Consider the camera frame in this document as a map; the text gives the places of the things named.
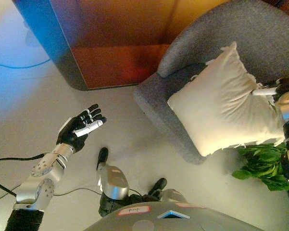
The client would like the green leafy potted plant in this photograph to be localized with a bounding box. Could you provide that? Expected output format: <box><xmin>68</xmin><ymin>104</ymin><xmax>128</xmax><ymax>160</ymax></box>
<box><xmin>232</xmin><ymin>143</ymin><xmax>289</xmax><ymax>192</ymax></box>

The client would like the silver robot leg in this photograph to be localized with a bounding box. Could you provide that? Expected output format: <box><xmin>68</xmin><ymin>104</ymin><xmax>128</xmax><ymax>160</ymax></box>
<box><xmin>148</xmin><ymin>177</ymin><xmax>188</xmax><ymax>203</ymax></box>
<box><xmin>96</xmin><ymin>147</ymin><xmax>131</xmax><ymax>217</ymax></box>

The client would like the silver right robot leg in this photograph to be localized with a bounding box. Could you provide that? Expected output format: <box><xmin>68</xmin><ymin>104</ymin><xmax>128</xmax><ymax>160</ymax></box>
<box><xmin>148</xmin><ymin>177</ymin><xmax>188</xmax><ymax>203</ymax></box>

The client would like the grey robot torso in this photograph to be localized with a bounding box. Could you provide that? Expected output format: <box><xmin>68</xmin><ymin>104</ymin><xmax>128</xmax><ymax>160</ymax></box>
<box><xmin>83</xmin><ymin>201</ymin><xmax>265</xmax><ymax>231</ymax></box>

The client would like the thin grey floor cable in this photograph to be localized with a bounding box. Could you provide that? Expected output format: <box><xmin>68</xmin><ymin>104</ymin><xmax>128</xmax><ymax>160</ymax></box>
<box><xmin>0</xmin><ymin>187</ymin><xmax>140</xmax><ymax>202</ymax></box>

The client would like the wooden cabinet with grey edge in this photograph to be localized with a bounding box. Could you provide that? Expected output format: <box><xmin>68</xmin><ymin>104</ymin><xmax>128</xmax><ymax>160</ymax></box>
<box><xmin>12</xmin><ymin>0</ymin><xmax>231</xmax><ymax>91</ymax></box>

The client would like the silver left robot leg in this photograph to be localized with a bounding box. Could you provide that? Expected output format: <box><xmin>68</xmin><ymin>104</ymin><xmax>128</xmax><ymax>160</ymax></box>
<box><xmin>96</xmin><ymin>147</ymin><xmax>131</xmax><ymax>217</ymax></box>

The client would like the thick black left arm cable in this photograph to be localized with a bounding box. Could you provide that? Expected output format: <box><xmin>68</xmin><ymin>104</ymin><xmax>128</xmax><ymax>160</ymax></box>
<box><xmin>0</xmin><ymin>154</ymin><xmax>45</xmax><ymax>196</ymax></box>

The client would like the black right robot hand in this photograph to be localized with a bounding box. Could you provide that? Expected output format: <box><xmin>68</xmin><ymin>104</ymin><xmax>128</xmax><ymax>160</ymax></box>
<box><xmin>252</xmin><ymin>77</ymin><xmax>289</xmax><ymax>100</ymax></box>

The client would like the white fringed pillow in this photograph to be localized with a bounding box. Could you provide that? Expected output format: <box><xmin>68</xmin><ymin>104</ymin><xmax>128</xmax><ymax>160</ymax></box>
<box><xmin>167</xmin><ymin>41</ymin><xmax>286</xmax><ymax>157</ymax></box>

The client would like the grey fabric armchair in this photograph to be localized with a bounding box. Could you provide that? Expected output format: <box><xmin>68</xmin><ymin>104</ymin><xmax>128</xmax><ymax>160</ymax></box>
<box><xmin>133</xmin><ymin>0</ymin><xmax>289</xmax><ymax>166</ymax></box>

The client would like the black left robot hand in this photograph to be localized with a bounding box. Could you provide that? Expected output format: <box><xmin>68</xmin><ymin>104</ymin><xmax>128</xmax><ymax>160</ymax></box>
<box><xmin>56</xmin><ymin>103</ymin><xmax>107</xmax><ymax>154</ymax></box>

